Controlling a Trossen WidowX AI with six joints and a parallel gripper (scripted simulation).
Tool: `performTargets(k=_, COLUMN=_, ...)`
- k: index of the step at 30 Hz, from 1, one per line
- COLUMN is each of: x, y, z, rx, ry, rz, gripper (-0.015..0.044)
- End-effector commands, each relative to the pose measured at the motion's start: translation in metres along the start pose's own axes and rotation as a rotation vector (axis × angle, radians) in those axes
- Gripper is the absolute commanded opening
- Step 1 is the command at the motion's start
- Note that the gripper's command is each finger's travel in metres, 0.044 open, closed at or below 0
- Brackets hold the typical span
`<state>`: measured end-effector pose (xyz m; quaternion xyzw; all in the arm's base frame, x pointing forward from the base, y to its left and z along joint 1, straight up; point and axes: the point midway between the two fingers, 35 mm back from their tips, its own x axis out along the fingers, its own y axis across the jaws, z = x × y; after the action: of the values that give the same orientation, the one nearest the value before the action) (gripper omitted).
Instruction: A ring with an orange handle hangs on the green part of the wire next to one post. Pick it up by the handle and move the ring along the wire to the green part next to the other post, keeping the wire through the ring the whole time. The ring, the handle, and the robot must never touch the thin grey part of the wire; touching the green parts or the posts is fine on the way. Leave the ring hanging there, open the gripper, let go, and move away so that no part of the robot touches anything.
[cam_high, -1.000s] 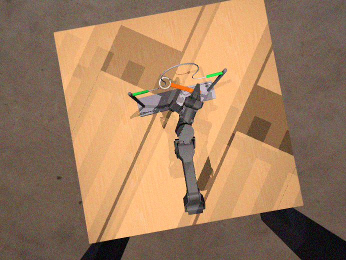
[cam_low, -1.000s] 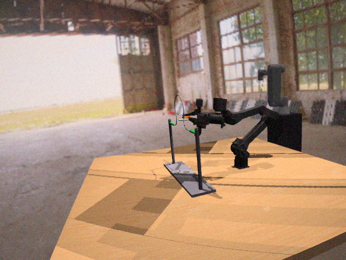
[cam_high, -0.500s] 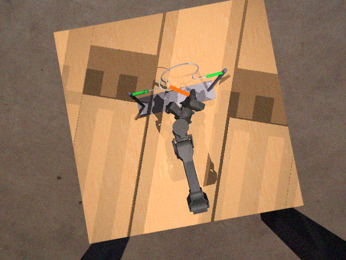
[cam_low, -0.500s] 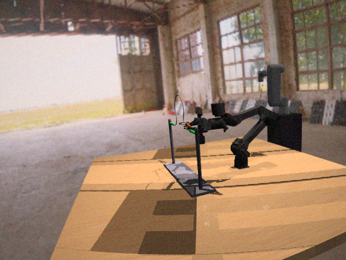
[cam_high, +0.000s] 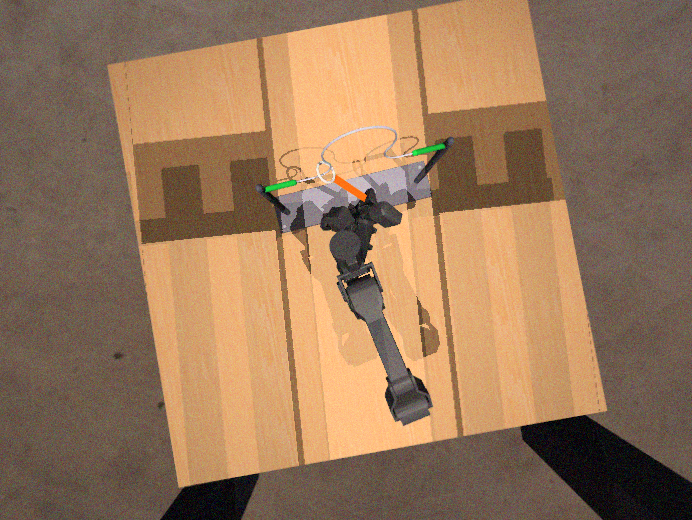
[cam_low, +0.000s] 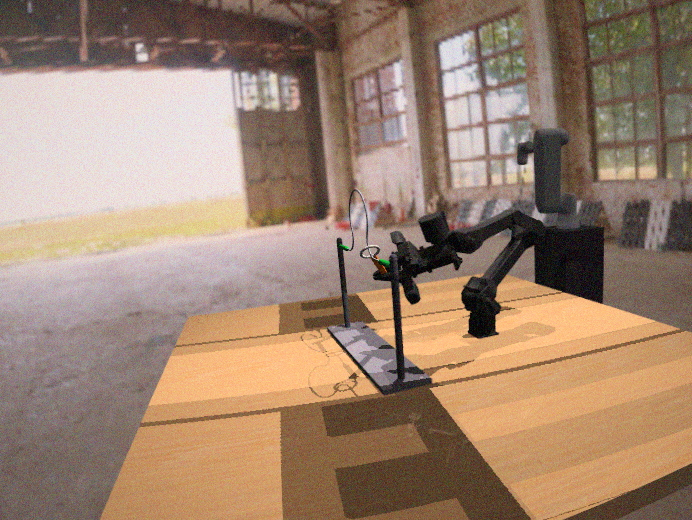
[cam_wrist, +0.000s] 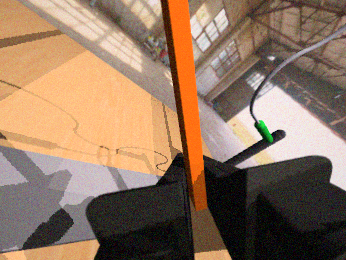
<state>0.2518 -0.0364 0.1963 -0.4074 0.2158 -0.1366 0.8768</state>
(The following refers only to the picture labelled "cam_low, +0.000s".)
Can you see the orange handle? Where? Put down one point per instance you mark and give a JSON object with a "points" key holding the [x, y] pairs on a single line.
{"points": [[380, 267]]}

